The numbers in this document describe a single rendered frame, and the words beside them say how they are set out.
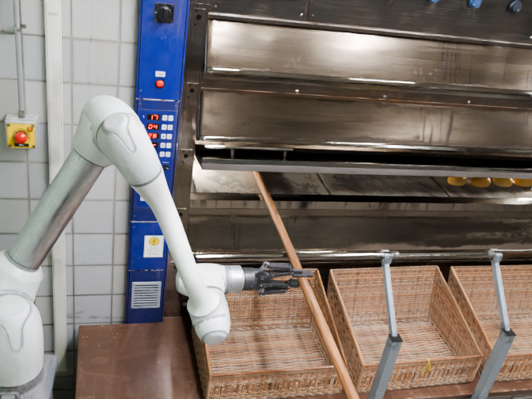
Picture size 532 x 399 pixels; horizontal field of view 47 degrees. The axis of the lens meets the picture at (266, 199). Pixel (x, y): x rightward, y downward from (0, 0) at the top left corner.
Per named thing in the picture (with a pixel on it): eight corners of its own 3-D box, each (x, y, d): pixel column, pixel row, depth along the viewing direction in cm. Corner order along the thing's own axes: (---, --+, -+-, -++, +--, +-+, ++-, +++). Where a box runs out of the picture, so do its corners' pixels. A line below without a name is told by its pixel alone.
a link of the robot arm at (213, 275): (219, 279, 202) (225, 309, 193) (172, 279, 198) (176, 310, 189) (224, 256, 196) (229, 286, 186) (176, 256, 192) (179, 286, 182)
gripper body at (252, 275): (241, 261, 198) (268, 261, 200) (237, 282, 202) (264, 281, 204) (245, 275, 192) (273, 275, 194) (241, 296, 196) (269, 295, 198)
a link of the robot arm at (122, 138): (172, 169, 160) (154, 146, 169) (143, 115, 148) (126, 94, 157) (129, 195, 157) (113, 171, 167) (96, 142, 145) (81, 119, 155)
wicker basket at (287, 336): (187, 319, 266) (192, 269, 253) (307, 313, 282) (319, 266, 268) (203, 407, 226) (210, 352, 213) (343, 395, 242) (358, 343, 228)
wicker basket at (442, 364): (315, 315, 282) (327, 267, 269) (422, 309, 299) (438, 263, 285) (354, 396, 242) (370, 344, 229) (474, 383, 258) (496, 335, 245)
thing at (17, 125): (9, 139, 210) (6, 112, 205) (39, 141, 212) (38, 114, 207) (5, 149, 203) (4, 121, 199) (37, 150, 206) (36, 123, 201)
